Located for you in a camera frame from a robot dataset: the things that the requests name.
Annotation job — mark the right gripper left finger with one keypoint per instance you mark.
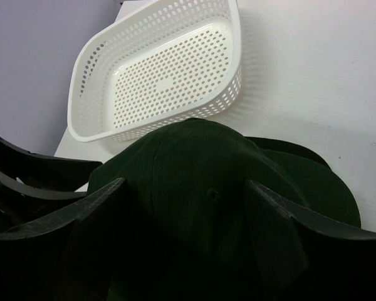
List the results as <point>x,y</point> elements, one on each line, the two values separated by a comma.
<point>65,255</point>

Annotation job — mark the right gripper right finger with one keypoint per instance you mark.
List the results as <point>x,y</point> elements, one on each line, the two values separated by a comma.
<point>303,255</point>

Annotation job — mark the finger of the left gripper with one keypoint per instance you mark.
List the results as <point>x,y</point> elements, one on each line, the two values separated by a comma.
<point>20,203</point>
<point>44,172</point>

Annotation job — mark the dark green baseball cap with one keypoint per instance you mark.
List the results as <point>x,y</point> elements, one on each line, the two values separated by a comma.
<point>183,231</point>

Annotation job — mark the black baseball cap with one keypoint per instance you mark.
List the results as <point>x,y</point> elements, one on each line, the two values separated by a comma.
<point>288,147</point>

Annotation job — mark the white perforated plastic basket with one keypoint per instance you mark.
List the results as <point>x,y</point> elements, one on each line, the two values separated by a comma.
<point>166,62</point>

